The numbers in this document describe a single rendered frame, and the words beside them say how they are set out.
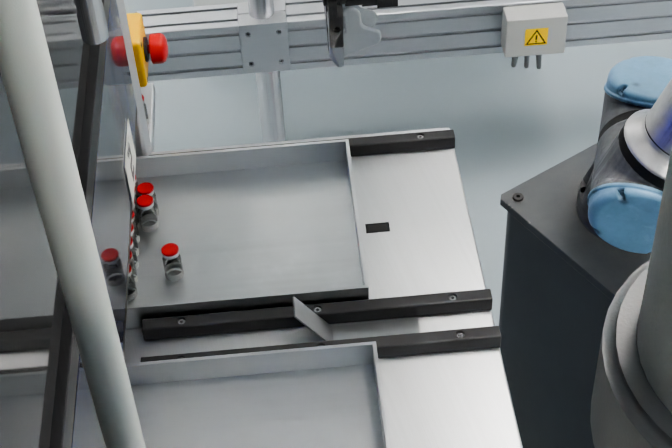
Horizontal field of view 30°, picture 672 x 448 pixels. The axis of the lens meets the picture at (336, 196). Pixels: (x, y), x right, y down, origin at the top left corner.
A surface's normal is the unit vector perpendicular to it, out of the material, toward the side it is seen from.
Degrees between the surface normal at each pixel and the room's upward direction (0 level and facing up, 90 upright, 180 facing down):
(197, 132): 0
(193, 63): 90
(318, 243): 0
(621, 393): 0
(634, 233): 97
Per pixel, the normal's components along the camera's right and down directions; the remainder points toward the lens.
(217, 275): -0.04, -0.73
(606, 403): -0.99, 0.11
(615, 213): -0.27, 0.75
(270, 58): 0.08, 0.68
